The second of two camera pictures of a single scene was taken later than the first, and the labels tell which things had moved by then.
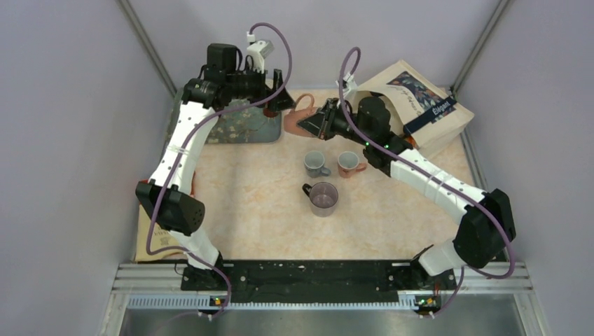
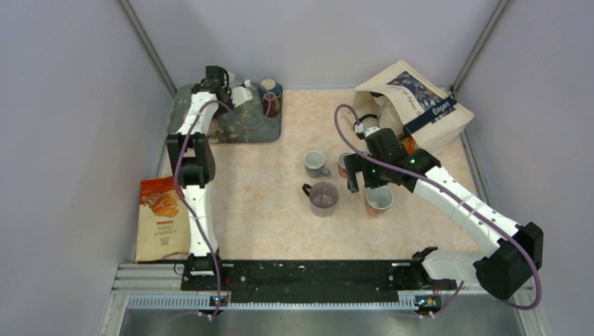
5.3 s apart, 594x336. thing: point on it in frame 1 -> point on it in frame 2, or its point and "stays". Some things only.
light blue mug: x=314 y=161 stays
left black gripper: x=280 y=101 -> x=228 y=94
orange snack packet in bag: x=410 y=140 stays
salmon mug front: x=349 y=164 stays
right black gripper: x=314 y=124 -> x=356 y=163
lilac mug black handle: x=323 y=197 stays
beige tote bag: x=427 y=111 stays
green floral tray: x=246 y=125 stays
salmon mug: x=294 y=117 -> x=378 y=201
